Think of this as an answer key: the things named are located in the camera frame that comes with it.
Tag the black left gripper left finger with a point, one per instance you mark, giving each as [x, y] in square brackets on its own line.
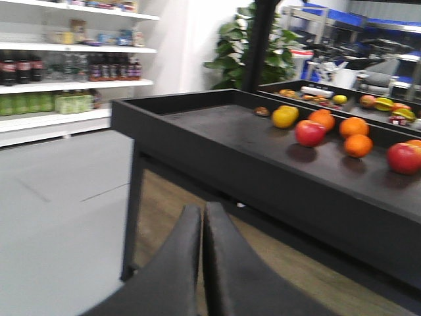
[167, 284]

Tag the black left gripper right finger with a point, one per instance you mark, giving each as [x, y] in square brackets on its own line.
[237, 281]

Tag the red apple left of basket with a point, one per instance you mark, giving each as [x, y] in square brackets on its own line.
[309, 133]

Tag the red apple behind basket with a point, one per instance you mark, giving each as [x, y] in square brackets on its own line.
[404, 158]

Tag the black wooden produce stand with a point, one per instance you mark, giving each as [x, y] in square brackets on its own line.
[213, 140]

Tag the yellow apple front left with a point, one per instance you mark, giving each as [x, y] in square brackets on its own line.
[283, 118]

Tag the yellow apple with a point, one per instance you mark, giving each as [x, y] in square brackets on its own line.
[283, 118]
[291, 110]

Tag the brown round fruit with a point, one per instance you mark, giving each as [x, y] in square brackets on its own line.
[261, 111]

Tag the yellow apple back left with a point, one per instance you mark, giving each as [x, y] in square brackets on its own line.
[291, 110]

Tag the orange behind red apple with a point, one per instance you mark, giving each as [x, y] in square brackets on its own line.
[358, 145]

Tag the orange with knob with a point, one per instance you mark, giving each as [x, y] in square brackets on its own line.
[323, 117]

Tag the round orange back centre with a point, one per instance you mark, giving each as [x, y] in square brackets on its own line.
[353, 126]

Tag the white packaged tray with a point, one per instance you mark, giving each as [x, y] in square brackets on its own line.
[317, 91]

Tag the yellow lemon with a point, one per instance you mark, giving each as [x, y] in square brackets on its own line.
[339, 99]

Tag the pink peach back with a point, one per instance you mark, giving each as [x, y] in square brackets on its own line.
[367, 101]

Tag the yellow starfruit back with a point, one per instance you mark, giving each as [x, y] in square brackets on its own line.
[383, 104]

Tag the green potted plant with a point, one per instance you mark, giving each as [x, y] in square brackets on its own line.
[253, 49]

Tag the orange persimmon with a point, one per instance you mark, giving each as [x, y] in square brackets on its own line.
[398, 106]

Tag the yellow starfruit large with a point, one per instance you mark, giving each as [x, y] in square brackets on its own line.
[406, 113]

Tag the white store shelving unit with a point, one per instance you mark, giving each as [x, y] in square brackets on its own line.
[63, 62]

